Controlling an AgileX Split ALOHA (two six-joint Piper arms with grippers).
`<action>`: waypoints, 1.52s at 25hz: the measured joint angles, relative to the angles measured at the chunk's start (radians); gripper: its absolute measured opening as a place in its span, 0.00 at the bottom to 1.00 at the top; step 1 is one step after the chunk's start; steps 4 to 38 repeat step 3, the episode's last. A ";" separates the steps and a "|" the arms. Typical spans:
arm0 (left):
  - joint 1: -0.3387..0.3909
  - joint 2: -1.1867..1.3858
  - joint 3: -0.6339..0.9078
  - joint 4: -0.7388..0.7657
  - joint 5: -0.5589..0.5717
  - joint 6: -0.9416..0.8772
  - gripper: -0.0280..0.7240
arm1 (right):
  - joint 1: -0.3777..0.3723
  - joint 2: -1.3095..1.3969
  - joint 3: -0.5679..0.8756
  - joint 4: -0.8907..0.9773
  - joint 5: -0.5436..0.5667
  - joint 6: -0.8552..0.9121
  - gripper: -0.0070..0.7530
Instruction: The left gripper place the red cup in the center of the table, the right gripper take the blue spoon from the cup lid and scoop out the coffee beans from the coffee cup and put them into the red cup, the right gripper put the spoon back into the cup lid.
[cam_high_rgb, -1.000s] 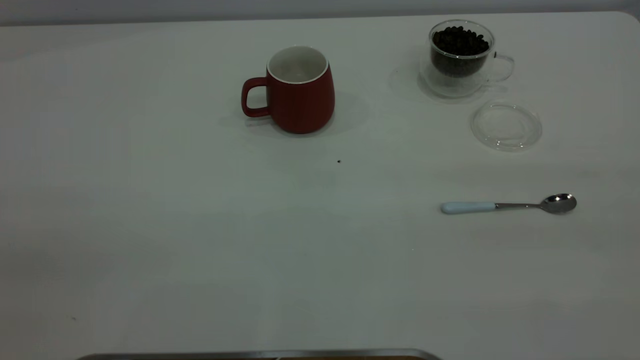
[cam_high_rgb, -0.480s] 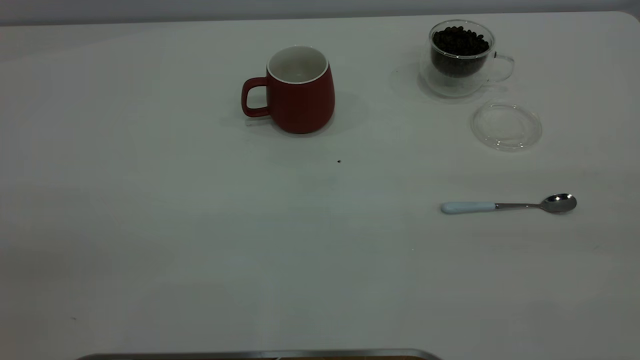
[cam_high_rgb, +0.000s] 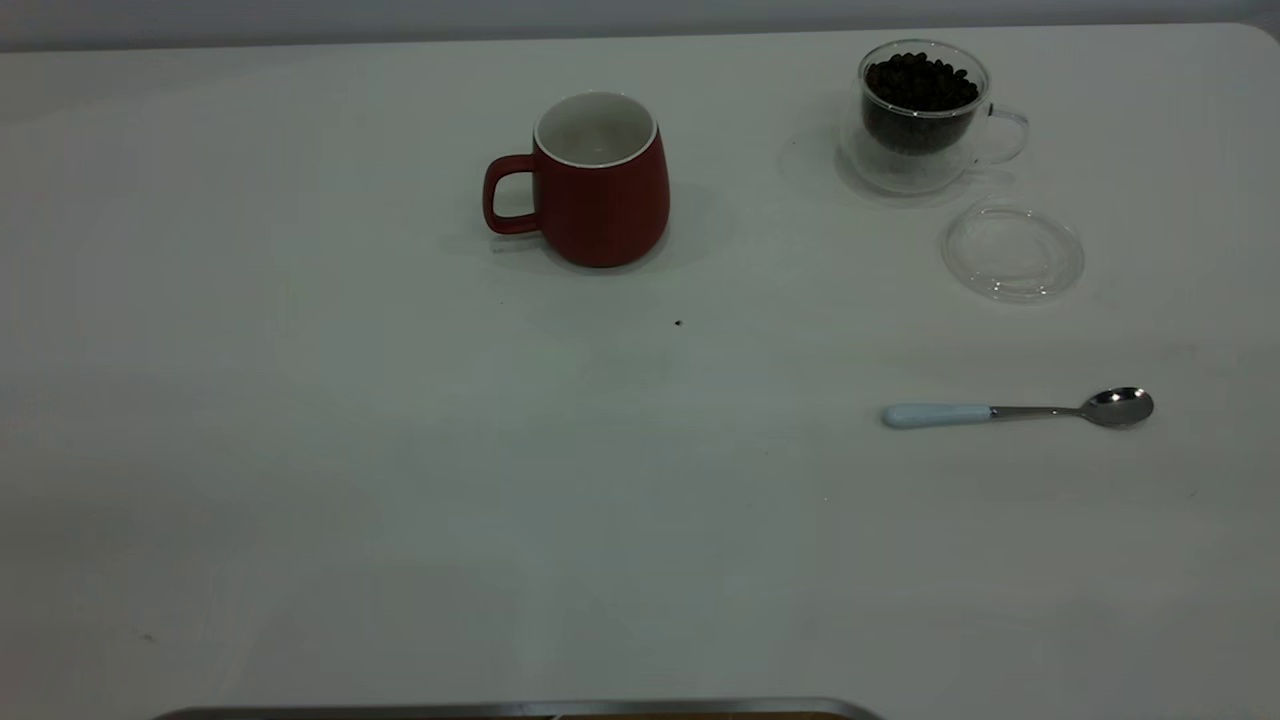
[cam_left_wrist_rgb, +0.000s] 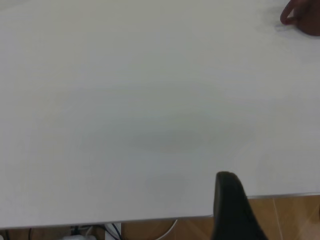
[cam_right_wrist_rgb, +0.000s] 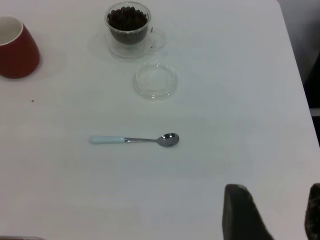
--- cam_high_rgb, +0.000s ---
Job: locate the red ceramic mug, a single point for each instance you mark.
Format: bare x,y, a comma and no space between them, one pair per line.
610,215

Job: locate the clear glass cup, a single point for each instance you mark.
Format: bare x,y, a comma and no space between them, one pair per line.
915,172

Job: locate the dark coffee beans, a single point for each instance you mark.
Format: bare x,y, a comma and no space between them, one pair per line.
915,85

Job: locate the small clear glass dish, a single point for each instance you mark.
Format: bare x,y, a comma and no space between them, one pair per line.
1012,285

